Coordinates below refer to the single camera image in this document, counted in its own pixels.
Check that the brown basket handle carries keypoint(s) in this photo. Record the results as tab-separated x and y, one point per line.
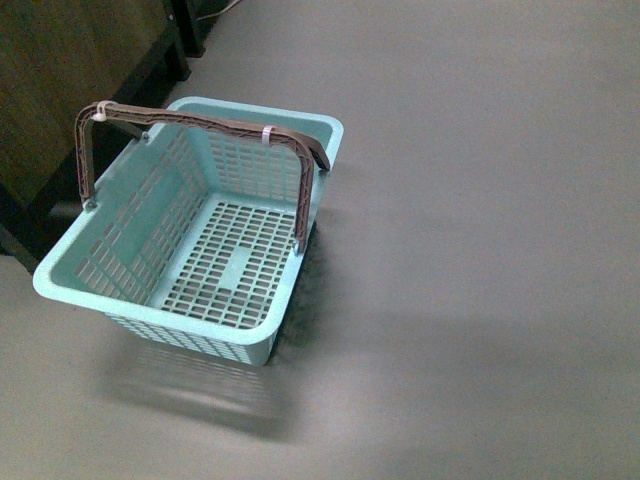
309	151

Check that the light green plastic basket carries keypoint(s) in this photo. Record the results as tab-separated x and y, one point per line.
190	240

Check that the dark wooden furniture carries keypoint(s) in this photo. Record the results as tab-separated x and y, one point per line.
57	57

